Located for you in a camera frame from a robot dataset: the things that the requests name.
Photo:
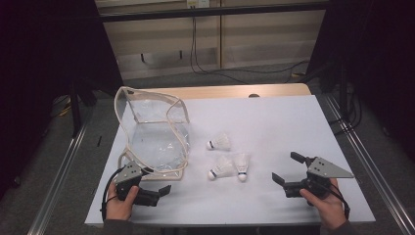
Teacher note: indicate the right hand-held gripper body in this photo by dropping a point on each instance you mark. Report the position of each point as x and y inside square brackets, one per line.
[326, 169]

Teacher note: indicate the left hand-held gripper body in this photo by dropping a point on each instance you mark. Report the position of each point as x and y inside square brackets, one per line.
[129, 173]

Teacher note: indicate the clear plastic bag beige trim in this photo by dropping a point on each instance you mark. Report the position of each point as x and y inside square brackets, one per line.
[156, 143]

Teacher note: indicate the white feather shuttlecock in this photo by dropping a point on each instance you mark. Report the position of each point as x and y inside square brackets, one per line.
[223, 168]
[221, 142]
[242, 163]

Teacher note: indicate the person's left hand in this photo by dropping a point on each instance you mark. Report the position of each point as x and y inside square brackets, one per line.
[119, 209]

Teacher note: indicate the person's right hand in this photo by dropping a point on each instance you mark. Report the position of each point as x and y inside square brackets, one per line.
[329, 209]

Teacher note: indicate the white table cover sheet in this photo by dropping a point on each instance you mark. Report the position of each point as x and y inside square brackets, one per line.
[277, 124]

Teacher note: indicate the small black stick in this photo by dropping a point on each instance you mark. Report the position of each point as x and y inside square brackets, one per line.
[99, 141]

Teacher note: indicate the dark round table grommet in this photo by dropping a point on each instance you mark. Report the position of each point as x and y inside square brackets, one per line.
[253, 95]

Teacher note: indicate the black metal stand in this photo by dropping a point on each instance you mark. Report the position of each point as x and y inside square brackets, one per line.
[75, 111]

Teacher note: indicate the black curtain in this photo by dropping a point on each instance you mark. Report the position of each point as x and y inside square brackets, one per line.
[39, 65]
[385, 65]

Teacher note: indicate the black horizontal metal bar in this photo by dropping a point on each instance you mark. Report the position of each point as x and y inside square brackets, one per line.
[208, 12]

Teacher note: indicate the aluminium floor rail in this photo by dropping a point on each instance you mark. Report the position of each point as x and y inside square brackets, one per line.
[368, 163]
[58, 179]

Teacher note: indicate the small black wall bracket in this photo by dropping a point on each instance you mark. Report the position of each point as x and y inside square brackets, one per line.
[180, 55]
[142, 58]

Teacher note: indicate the white wall socket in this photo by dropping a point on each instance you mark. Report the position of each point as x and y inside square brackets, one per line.
[197, 3]

